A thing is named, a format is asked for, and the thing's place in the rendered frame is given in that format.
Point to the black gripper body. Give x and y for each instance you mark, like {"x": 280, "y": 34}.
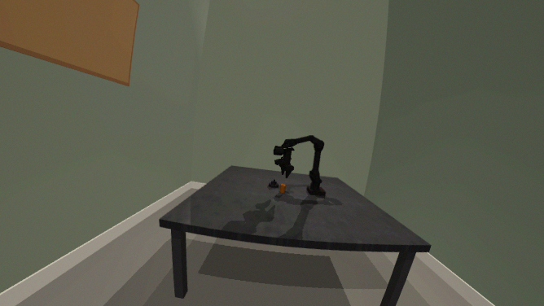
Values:
{"x": 287, "y": 164}

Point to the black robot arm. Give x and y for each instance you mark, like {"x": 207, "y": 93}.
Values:
{"x": 318, "y": 146}

